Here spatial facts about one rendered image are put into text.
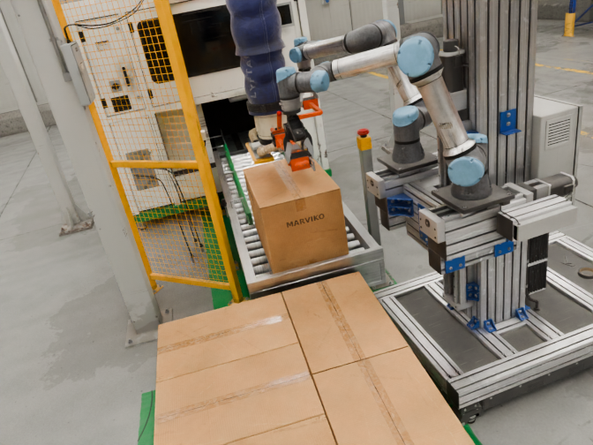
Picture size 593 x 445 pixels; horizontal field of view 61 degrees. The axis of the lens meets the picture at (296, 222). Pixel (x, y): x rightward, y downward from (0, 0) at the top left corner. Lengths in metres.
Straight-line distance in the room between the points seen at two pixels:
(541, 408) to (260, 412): 1.32
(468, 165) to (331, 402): 0.95
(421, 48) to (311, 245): 1.19
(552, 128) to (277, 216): 1.24
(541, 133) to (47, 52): 2.31
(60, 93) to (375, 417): 2.15
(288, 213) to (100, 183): 1.12
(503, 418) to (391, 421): 0.87
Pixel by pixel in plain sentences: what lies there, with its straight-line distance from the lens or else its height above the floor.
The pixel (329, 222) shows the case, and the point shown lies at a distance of 2.50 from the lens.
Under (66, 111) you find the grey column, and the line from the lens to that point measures 2.93.
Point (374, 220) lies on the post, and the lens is 3.15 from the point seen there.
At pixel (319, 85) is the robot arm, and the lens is 1.89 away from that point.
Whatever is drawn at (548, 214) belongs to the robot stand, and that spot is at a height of 0.95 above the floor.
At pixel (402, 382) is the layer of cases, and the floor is 0.54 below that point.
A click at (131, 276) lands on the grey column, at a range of 3.25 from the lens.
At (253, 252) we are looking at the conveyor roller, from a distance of 2.87.
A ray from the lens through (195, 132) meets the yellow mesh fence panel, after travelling 2.95.
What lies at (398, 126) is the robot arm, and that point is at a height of 1.21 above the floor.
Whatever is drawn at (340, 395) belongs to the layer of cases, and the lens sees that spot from 1.92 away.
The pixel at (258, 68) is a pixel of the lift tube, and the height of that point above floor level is 1.54.
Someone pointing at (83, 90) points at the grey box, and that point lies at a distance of 2.85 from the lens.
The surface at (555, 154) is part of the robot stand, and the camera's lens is 2.40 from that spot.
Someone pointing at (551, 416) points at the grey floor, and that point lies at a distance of 2.63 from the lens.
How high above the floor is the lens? 1.91
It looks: 26 degrees down
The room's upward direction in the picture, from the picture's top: 10 degrees counter-clockwise
